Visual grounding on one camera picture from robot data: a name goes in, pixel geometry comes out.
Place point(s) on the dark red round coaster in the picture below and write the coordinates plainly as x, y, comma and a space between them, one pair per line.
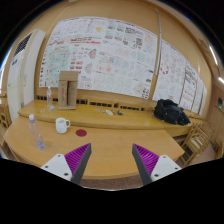
81, 132

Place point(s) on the brown cardboard box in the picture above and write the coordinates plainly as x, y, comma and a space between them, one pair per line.
67, 90

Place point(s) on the white ceramic mug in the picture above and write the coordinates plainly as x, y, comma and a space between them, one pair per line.
62, 125

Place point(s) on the right wall poster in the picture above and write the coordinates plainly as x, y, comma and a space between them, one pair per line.
179, 81

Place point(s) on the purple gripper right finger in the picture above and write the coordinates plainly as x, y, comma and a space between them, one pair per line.
152, 167

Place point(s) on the large left wall poster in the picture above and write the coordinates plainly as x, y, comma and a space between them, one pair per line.
108, 55

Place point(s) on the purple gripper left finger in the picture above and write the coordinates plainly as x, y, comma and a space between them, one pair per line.
70, 166

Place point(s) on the black bag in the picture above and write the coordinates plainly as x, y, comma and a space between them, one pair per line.
170, 112

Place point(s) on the clear plastic water bottle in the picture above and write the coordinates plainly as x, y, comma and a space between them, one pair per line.
35, 131

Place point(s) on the wooden chair right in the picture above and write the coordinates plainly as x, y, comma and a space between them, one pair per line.
196, 141

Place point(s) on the white standing air conditioner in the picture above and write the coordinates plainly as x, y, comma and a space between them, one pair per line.
20, 84

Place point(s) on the small items on far table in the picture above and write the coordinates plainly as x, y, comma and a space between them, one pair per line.
110, 112

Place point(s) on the small bottle by box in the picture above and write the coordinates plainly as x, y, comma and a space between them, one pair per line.
49, 96

